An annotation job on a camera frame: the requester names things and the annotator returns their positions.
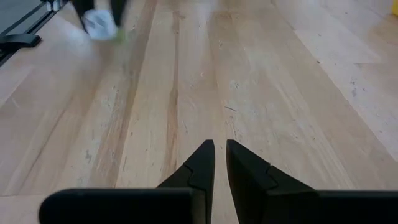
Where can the yellow plastic basket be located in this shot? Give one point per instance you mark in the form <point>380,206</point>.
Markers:
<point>395,7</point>

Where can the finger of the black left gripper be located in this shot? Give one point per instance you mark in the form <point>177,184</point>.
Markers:
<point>81,9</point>
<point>118,9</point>

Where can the black table edge bracket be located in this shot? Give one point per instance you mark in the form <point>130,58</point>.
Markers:
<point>18,40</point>

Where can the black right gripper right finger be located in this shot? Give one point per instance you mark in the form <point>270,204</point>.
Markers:
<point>280,207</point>

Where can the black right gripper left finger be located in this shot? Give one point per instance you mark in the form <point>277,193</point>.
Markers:
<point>174,207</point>

